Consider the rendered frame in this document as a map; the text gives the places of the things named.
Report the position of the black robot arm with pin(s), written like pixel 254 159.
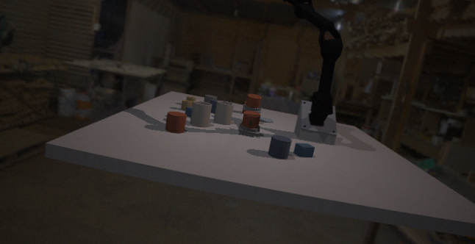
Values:
pixel 322 105

